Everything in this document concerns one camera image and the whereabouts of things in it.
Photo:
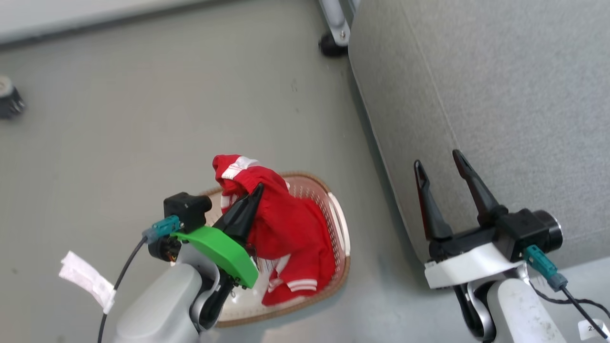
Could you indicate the grey partition leg beside sofa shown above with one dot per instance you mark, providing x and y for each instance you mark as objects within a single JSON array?
[{"x": 335, "y": 19}]

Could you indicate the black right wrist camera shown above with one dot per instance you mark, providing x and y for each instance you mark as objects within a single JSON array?
[{"x": 531, "y": 228}]

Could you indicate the grey fabric sofa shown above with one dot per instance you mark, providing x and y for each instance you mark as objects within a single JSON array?
[{"x": 500, "y": 95}]

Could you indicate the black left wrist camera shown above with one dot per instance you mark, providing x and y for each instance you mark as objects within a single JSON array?
[{"x": 186, "y": 209}]

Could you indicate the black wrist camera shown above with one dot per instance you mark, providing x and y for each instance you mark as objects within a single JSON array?
[
  {"x": 186, "y": 209},
  {"x": 531, "y": 228}
]

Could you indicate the black caster wheel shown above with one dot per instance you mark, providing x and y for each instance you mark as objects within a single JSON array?
[
  {"x": 331, "y": 46},
  {"x": 9, "y": 102}
]

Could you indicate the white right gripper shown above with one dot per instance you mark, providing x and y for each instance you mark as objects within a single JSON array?
[{"x": 469, "y": 264}]

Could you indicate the cream perforated laundry basket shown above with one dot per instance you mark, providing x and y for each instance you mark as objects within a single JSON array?
[{"x": 330, "y": 209}]

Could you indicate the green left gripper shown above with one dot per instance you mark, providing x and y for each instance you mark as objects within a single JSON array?
[{"x": 219, "y": 250}]

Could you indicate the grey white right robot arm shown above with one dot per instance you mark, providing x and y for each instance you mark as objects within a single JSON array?
[{"x": 514, "y": 314}]

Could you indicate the red garment with white stripes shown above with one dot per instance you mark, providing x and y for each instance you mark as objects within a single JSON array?
[{"x": 290, "y": 228}]

